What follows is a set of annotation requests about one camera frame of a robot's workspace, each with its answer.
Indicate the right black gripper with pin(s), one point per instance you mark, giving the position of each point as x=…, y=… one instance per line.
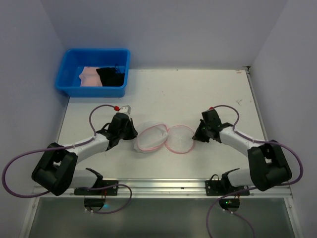
x=201, y=132

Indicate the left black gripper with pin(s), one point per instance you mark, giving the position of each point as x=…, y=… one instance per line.
x=130, y=129

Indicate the aluminium mounting rail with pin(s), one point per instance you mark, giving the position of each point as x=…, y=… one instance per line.
x=169, y=188

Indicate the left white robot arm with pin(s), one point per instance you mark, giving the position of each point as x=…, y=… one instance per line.
x=56, y=170

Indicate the pink bra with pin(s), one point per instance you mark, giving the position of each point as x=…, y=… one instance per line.
x=89, y=77

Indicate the black garment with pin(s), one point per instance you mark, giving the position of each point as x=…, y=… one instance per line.
x=111, y=76

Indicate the white mesh laundry bag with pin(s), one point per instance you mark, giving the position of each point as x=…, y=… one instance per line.
x=154, y=135

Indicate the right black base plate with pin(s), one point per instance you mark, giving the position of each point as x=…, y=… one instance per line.
x=220, y=187

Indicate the blue plastic bin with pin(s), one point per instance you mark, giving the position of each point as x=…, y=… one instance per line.
x=73, y=63

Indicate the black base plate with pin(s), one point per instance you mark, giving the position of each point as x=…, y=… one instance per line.
x=220, y=187
x=100, y=188

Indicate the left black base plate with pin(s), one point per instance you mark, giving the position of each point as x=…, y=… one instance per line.
x=100, y=188

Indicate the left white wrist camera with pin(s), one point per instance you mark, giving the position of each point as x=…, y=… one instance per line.
x=125, y=110

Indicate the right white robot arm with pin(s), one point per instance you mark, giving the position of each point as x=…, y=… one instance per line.
x=268, y=166

